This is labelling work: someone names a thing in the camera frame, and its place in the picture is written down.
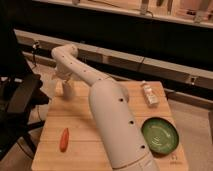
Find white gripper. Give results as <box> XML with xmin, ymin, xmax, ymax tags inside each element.
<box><xmin>52</xmin><ymin>65</ymin><xmax>73</xmax><ymax>81</ymax></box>

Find white ceramic cup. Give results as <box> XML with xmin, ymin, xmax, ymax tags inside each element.
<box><xmin>62</xmin><ymin>81</ymin><xmax>75</xmax><ymax>100</ymax></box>

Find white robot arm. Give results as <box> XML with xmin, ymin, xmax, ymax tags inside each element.
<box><xmin>51</xmin><ymin>44</ymin><xmax>160</xmax><ymax>171</ymax></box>

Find black chair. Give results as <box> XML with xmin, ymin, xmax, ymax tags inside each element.
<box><xmin>0</xmin><ymin>20</ymin><xmax>49</xmax><ymax>161</ymax></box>

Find orange carrot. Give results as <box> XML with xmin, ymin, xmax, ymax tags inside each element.
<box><xmin>60</xmin><ymin>128</ymin><xmax>69</xmax><ymax>152</ymax></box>

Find green plate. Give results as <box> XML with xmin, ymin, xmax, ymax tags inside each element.
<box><xmin>141</xmin><ymin>117</ymin><xmax>179</xmax><ymax>155</ymax></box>

